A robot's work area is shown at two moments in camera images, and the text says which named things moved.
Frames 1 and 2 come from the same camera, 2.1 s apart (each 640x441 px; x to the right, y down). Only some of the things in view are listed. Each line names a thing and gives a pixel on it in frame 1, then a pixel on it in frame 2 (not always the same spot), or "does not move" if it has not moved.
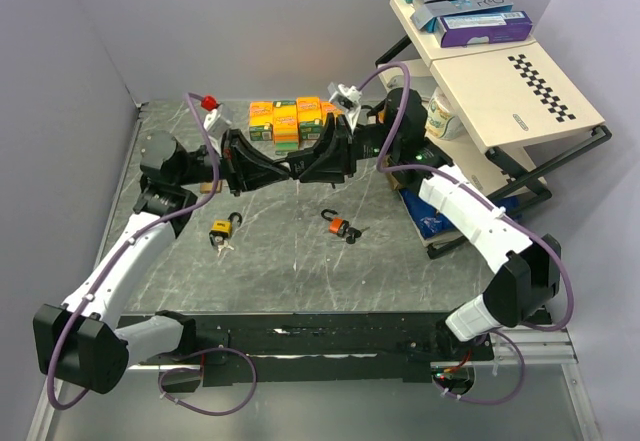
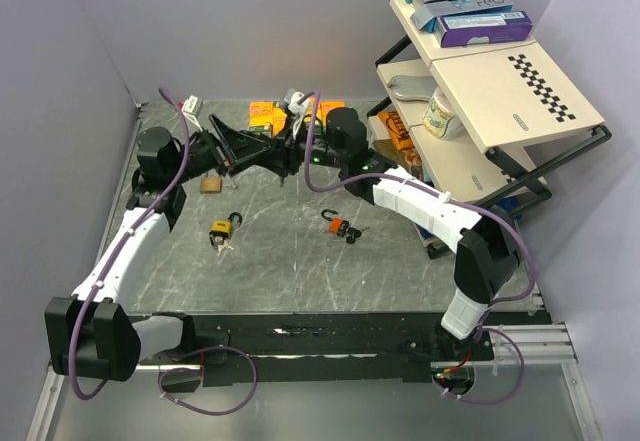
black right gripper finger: x=337 y=146 to x=285 y=139
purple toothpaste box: x=462 y=30 does not move
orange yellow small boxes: x=289 y=124 does not move
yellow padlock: x=221 y=232 does not move
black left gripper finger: x=264 y=179 to x=243 y=163
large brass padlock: x=206 y=187 does not move
